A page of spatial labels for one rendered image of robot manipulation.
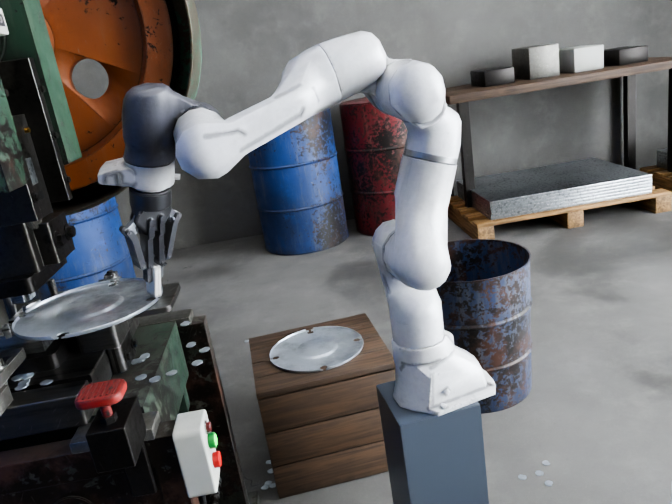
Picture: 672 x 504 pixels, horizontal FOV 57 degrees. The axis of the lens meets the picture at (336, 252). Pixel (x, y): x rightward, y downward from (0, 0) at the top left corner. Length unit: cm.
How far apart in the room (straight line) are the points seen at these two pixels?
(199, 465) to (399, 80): 75
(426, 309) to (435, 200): 23
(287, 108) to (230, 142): 11
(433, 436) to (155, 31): 109
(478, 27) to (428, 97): 362
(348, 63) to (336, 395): 97
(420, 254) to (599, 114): 405
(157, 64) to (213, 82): 298
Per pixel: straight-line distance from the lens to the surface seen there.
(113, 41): 161
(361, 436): 185
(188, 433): 111
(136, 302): 129
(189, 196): 463
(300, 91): 108
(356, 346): 187
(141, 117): 110
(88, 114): 163
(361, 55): 114
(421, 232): 118
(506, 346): 206
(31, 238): 125
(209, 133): 103
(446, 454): 140
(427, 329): 128
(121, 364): 132
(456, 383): 136
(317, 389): 175
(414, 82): 111
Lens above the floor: 119
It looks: 18 degrees down
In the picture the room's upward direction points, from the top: 9 degrees counter-clockwise
